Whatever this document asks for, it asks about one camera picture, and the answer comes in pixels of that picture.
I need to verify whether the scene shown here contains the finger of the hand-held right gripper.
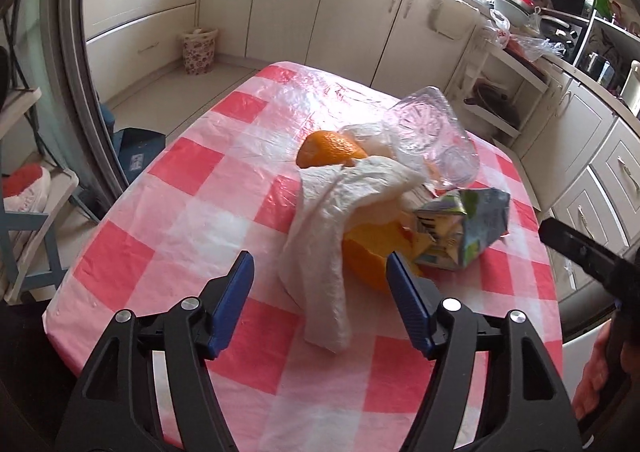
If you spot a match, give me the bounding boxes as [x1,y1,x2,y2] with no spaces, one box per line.
[539,217,629,301]

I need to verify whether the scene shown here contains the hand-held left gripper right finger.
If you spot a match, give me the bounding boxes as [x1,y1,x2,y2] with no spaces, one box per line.
[386,251,585,452]

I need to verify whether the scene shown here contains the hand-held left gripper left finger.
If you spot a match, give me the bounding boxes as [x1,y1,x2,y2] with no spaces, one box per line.
[55,250,256,452]

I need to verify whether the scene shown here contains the large orange peel piece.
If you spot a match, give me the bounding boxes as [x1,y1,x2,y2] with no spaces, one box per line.
[341,219,426,295]

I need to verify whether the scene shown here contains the crushed juice carton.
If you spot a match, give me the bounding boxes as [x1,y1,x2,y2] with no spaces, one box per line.
[411,188,512,270]

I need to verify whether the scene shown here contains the white paper towel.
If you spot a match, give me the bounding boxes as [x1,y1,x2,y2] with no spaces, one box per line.
[277,155,426,352]

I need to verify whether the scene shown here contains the orange fruit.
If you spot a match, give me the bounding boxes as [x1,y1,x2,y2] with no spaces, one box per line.
[296,130,368,169]

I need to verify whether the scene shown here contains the clear plastic bag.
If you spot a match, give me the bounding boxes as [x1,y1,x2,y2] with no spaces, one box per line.
[337,122,401,160]

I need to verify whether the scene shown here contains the clear plastic bottle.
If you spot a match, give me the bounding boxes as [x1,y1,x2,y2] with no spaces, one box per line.
[385,86,482,193]

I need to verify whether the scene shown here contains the person's right hand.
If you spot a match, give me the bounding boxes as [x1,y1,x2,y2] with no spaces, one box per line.
[571,322,623,425]

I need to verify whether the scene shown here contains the red white checkered tablecloth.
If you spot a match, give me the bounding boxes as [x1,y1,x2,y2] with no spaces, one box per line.
[42,61,565,452]

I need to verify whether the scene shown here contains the cream panelled kitchen cabinets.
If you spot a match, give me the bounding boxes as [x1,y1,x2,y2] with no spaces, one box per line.
[510,67,640,293]

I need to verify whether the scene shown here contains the white open shelf unit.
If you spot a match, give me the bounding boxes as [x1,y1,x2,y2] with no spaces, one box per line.
[450,17,551,139]

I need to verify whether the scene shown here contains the blue box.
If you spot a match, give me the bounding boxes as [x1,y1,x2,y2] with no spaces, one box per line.
[112,128,167,185]

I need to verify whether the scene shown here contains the steel pot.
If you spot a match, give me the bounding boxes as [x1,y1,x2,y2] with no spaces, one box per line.
[584,51,617,84]

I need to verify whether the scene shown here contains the crumpled plastic bag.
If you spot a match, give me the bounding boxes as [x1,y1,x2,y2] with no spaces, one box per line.
[504,29,567,64]

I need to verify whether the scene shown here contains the wooden chair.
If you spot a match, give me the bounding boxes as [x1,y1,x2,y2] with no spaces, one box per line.
[0,0,96,305]

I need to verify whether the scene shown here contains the black stove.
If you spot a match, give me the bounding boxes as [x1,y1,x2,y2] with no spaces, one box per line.
[539,7,592,64]

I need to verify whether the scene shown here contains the floral wastebasket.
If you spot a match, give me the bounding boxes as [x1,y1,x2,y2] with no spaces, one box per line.
[181,27,220,75]

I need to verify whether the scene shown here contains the stack of dishes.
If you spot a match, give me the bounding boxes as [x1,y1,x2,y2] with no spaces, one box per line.
[491,0,542,29]

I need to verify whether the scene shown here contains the cream kitchen cabinet doors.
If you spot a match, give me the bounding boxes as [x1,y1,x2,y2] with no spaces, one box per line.
[197,0,486,93]

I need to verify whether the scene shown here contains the cream drawer cabinet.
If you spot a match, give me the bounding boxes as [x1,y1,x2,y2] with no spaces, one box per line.
[82,0,206,108]

